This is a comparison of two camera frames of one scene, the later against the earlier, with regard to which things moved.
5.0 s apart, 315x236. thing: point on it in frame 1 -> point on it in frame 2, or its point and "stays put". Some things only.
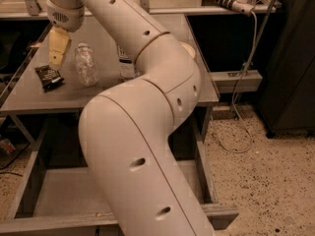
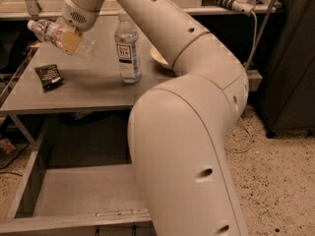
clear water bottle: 87,68 -> 51,32
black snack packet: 49,77 stays put
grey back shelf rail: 21,15 stays put
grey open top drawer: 56,197 stays put
